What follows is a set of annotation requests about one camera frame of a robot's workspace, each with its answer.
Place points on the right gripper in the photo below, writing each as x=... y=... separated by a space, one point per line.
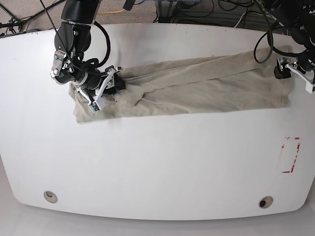
x=93 y=87

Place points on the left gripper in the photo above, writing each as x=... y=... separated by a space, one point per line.
x=303 y=68

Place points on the beige T-shirt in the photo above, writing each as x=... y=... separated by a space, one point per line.
x=190 y=86

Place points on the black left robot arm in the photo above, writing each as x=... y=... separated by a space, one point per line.
x=298 y=17

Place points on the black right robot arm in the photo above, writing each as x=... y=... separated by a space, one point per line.
x=72 y=40

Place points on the red tape rectangle marking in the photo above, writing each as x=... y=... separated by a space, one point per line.
x=288 y=154

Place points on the black tripod stand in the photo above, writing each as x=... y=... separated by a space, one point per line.
x=15 y=26

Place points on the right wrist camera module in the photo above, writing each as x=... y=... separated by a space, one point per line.
x=96 y=105

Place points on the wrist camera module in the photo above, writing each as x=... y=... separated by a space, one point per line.
x=310 y=88
x=96 y=105

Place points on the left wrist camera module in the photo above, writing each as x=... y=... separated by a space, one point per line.
x=310 y=88

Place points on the left table cable grommet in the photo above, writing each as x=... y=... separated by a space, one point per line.
x=50 y=197

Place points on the table cable grommet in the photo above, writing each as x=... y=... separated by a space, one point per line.
x=50 y=197
x=265 y=202

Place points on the right table cable grommet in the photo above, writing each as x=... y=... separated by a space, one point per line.
x=265 y=202

